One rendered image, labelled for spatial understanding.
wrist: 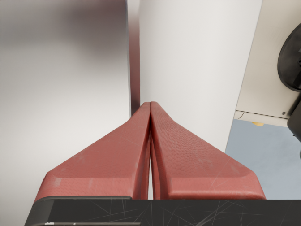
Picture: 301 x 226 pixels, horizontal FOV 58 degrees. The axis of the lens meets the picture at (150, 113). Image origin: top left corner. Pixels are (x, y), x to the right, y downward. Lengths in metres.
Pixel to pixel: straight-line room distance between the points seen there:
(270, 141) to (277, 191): 0.46
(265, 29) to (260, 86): 0.19
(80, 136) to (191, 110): 0.07
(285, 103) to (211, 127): 0.88
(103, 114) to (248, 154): 1.46
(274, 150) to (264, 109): 0.65
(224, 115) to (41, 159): 0.12
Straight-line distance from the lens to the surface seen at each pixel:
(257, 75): 0.94
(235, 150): 1.53
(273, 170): 1.77
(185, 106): 0.16
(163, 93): 0.16
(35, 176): 0.20
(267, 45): 0.90
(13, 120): 0.17
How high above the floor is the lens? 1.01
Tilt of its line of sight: 54 degrees down
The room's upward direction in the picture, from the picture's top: 169 degrees clockwise
